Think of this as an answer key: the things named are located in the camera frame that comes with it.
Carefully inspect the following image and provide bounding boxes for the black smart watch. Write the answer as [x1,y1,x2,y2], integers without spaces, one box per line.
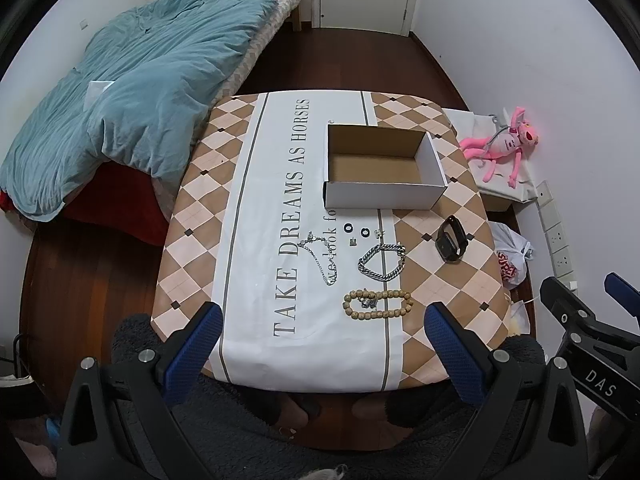
[435,214,469,262]

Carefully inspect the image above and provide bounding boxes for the thick silver chain bracelet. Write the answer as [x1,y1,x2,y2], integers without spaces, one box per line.
[356,242,407,283]

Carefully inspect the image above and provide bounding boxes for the wooden bead bracelet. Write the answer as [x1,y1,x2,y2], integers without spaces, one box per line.
[342,288,416,321]

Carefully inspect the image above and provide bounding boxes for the thin silver necklace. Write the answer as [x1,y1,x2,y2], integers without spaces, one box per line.
[296,231,342,288]

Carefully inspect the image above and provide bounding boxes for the yellow white package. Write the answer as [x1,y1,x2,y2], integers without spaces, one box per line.
[506,301,532,337]

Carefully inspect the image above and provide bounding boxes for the white plastic bag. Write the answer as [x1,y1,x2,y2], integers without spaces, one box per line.
[488,221,535,289]

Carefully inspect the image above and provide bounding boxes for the pink panther plush toy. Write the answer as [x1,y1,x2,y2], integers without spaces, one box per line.
[459,106,539,188]

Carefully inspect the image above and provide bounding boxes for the checkered printed tablecloth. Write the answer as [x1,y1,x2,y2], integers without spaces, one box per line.
[151,90,510,392]

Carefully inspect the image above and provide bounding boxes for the white cardboard box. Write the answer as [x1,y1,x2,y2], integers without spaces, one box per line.
[322,124,447,210]

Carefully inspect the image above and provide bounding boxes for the blue duvet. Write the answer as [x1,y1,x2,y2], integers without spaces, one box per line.
[1,0,280,222]

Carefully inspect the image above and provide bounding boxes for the bed with patterned mattress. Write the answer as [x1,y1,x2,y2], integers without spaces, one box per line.
[144,0,314,201]

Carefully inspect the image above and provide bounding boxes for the white wall power strip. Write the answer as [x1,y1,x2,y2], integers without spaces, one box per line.
[536,181,578,292]

